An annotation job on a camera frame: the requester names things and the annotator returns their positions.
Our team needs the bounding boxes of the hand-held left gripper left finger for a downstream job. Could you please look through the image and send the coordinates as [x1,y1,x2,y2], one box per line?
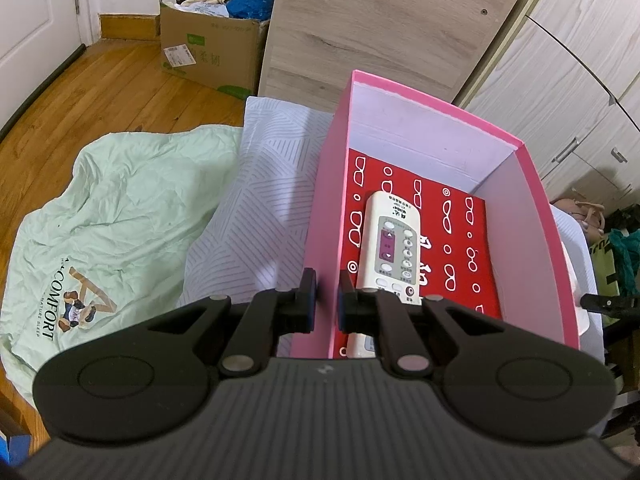
[145,267,319,378]

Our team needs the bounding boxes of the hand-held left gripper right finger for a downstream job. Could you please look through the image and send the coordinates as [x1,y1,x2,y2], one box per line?
[336,269,506,380]

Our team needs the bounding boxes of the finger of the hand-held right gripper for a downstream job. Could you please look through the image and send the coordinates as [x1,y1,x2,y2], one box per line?
[580,292,640,313]

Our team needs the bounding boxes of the white remote control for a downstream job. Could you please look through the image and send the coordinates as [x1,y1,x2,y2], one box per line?
[345,191,425,360]

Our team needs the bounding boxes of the pink cardboard box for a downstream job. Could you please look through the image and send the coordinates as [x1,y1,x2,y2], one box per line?
[291,69,583,361]

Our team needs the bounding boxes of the green cloth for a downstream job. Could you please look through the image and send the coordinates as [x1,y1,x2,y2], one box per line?
[587,227,640,301]

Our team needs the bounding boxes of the beige bag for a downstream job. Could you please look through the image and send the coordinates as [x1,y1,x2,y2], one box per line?
[550,195,607,235]

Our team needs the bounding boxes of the red patterned flat box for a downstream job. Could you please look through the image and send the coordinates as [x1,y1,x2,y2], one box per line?
[336,147,503,360]

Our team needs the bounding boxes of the light green printed blanket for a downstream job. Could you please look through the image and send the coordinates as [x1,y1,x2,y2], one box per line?
[0,125,246,401]

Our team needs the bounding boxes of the light wooden wardrobe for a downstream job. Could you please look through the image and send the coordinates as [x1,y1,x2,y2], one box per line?
[452,0,640,211]

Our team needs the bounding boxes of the brown cardboard box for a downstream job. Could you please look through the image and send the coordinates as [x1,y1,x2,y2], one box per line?
[159,0,271,101]

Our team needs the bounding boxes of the light wooden board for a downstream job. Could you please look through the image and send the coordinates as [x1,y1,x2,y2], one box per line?
[257,0,521,108]

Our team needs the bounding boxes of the blue plastic bag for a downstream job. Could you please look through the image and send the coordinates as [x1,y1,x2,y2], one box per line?
[227,0,276,21]

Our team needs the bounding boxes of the blue box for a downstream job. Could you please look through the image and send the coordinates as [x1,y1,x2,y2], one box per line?
[0,434,32,467]

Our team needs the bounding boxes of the wooden baseboard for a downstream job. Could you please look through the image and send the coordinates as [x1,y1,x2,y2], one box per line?
[98,12,162,41]

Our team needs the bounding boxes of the black door seal strip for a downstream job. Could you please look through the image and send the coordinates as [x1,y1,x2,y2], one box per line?
[0,44,87,141]

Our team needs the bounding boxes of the white door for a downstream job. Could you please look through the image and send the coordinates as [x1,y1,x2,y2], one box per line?
[0,0,96,133]

